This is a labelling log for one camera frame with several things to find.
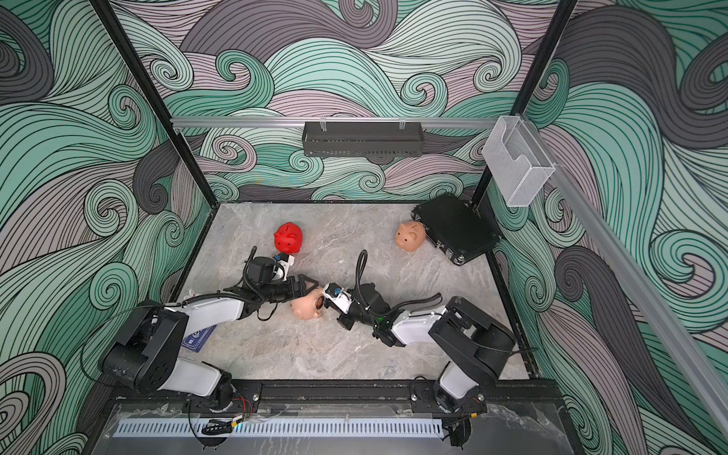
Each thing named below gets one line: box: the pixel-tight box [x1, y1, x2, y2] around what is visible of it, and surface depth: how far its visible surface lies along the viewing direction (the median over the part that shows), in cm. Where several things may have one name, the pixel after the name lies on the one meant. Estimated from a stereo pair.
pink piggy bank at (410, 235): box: [395, 220, 426, 253], surface depth 101 cm
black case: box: [410, 195, 502, 266], surface depth 105 cm
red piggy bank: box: [273, 221, 303, 255], surface depth 100 cm
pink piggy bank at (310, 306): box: [290, 288, 327, 320], surface depth 83 cm
